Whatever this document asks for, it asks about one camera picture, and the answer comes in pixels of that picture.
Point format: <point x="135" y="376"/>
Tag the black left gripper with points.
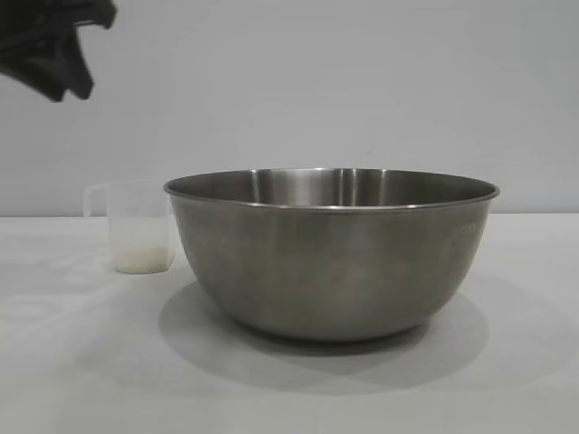
<point x="40" y="18"/>

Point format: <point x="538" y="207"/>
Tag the clear plastic measuring cup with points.
<point x="131" y="217"/>

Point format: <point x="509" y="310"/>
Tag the stainless steel mixing bowl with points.
<point x="330" y="262"/>

